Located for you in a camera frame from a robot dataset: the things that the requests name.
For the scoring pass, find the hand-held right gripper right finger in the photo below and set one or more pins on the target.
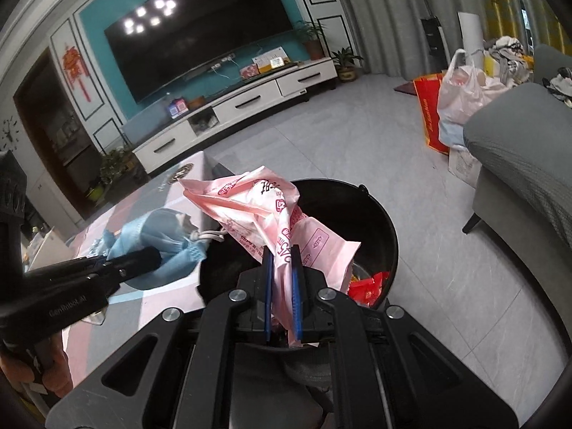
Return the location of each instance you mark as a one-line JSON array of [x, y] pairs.
[[296, 304]]

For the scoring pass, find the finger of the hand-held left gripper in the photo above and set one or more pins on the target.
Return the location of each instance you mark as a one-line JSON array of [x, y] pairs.
[[120, 282], [138, 259]]

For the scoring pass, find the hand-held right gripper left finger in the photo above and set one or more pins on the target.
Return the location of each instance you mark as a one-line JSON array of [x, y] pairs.
[[267, 295]]

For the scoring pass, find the blue face mask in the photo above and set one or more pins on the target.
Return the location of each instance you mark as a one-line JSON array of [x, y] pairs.
[[165, 232]]

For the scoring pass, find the red snack packet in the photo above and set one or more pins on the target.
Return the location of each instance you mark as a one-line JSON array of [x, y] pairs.
[[368, 288]]

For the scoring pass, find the large pink plastic bag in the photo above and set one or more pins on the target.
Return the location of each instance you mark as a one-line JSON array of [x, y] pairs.
[[268, 205]]

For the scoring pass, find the black trash bin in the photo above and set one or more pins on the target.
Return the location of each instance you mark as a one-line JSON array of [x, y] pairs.
[[375, 232]]

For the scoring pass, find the person's left hand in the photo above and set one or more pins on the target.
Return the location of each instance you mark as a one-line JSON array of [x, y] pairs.
[[58, 366]]

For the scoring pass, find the bushy potted plant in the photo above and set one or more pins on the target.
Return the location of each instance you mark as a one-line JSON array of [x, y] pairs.
[[114, 163]]

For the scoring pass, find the glass tank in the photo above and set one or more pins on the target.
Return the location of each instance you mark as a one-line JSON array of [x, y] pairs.
[[134, 130]]

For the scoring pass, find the blue and red box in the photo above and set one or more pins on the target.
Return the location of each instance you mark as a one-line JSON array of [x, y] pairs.
[[177, 108]]

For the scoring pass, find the white television cabinet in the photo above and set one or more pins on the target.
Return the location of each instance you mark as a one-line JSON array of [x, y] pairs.
[[241, 103]]

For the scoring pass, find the large black television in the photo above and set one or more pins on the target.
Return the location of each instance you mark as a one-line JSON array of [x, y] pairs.
[[192, 44]]

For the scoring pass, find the light blue bag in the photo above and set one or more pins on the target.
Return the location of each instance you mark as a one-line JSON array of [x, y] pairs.
[[451, 134]]

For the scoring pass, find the orange shopping bag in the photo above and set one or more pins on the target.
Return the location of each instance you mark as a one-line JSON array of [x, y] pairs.
[[429, 111]]

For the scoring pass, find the white card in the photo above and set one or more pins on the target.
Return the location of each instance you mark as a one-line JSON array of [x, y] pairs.
[[268, 59]]

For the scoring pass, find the small potted plant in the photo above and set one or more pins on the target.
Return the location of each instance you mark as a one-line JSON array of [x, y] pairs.
[[346, 65]]

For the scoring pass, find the tall potted plant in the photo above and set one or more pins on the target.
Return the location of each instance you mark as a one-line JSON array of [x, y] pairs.
[[313, 38]]

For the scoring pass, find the large white shopping bag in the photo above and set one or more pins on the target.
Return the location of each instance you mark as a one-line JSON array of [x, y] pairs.
[[464, 94]]

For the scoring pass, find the grey sofa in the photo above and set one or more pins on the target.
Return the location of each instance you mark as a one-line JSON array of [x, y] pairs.
[[527, 156]]

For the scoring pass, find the grey curtain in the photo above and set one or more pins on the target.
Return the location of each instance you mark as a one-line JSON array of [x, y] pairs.
[[384, 13]]

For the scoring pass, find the upright vacuum cleaner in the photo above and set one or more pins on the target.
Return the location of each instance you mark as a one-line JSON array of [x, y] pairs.
[[431, 31]]

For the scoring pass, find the white board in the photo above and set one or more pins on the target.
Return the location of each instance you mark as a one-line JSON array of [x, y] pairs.
[[471, 35]]

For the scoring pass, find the pile of clothes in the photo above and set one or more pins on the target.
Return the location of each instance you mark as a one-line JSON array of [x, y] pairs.
[[509, 58]]

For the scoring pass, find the clothes on sofa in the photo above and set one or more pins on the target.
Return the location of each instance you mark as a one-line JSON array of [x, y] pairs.
[[561, 86]]

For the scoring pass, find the black wall clock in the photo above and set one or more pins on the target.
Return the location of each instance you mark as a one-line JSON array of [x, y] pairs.
[[10, 132]]

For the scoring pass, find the red knot wall ornament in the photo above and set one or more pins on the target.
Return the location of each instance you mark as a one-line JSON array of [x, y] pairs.
[[76, 69]]

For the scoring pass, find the small photo frame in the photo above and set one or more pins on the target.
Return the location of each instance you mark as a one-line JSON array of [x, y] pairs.
[[250, 71]]

